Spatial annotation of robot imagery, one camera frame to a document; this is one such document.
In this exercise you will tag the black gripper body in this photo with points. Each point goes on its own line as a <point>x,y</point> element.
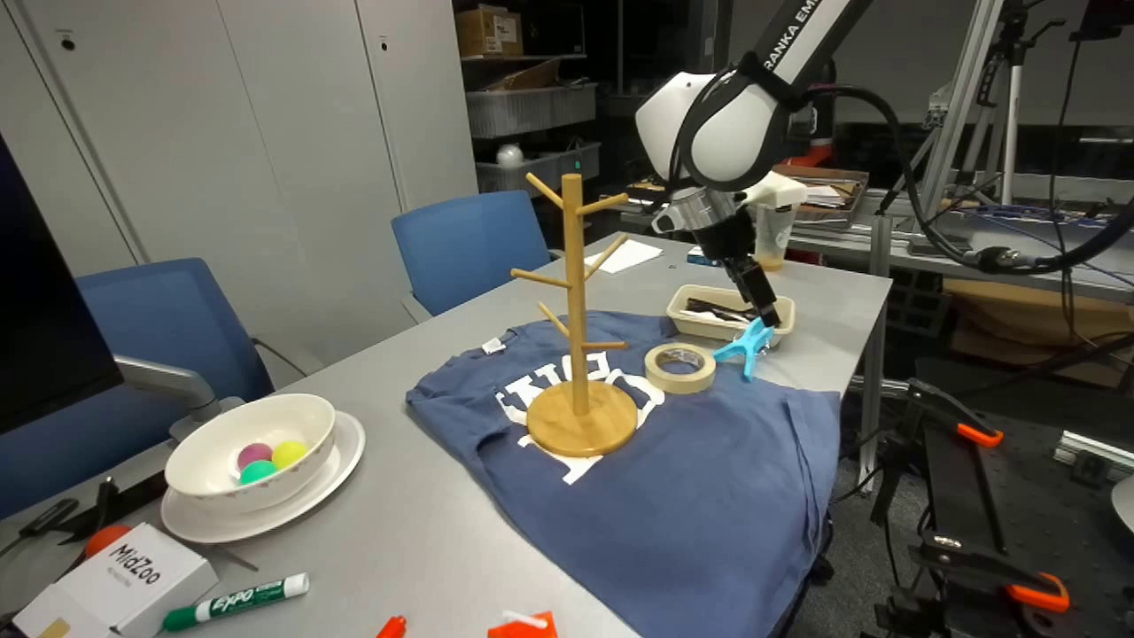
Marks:
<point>712,224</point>

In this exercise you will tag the blue plastic clip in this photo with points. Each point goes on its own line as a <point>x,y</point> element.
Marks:
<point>740,348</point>

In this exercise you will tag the white tape roll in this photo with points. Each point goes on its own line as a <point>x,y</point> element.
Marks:
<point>676,379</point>

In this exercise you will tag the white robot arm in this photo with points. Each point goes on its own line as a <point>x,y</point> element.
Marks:
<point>720,124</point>

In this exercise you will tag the wooden peg stand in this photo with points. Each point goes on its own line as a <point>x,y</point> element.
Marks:
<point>580,431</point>

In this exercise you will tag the beige cutlery tray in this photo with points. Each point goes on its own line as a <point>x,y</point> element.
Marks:
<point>685,319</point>

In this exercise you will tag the white paper sheet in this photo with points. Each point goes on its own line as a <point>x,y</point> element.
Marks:
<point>633,254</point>

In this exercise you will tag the wooden tray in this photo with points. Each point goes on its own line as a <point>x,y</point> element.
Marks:
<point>839,196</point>

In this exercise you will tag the grey storage bin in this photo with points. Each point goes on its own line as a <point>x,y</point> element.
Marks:
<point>534,107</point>
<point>535,168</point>

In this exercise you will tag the blue printed t-shirt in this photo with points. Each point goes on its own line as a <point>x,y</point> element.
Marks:
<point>708,497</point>

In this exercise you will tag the white round cap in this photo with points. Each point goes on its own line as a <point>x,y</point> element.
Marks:
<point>510,157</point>

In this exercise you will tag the blue office chair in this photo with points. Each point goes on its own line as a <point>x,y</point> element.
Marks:
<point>179,319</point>
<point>464,243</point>

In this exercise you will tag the brown cardboard sheet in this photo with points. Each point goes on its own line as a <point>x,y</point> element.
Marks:
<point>1027,313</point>

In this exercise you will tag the grey work table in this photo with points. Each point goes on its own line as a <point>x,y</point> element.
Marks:
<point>1064,276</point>

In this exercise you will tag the brown cardboard box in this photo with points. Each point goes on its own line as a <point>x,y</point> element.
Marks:
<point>485,31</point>

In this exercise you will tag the small orange object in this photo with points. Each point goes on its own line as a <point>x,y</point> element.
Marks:
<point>526,625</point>

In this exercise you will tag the white plate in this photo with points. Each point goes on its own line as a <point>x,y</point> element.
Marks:
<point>321,484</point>

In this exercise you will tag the yellow ball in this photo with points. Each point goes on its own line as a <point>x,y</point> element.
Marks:
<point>290,450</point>

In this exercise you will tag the grey metal cabinet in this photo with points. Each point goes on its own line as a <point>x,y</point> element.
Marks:
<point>233,152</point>

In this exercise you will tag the pink ball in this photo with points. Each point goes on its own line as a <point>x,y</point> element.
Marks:
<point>252,456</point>

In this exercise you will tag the green ball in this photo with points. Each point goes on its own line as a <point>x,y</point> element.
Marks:
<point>256,471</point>

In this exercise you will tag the white bowl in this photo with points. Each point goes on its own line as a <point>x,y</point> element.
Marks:
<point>212,471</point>

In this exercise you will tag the green marker pen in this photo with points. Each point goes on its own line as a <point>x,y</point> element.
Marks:
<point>233,599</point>

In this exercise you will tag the black hand tool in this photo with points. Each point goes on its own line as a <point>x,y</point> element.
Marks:
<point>119,497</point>

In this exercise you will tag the black monitor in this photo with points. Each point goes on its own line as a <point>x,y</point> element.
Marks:
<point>36,319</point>

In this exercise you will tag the white cardboard box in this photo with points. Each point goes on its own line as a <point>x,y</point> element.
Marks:
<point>119,584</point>

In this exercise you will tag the aluminium frame post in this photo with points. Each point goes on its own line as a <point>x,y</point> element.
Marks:
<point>958,107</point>

